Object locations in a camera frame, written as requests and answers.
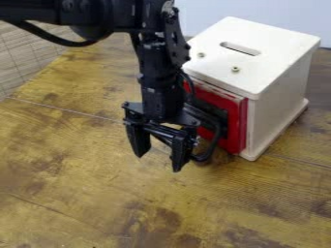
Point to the white wooden box cabinet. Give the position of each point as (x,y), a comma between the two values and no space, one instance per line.
(253,65)

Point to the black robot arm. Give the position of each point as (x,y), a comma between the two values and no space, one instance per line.
(77,23)

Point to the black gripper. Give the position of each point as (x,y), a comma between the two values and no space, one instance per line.
(158,114)

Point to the black metal drawer handle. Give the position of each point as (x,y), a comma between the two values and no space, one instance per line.
(213,121)

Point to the red drawer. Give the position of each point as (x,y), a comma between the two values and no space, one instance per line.
(226,107)

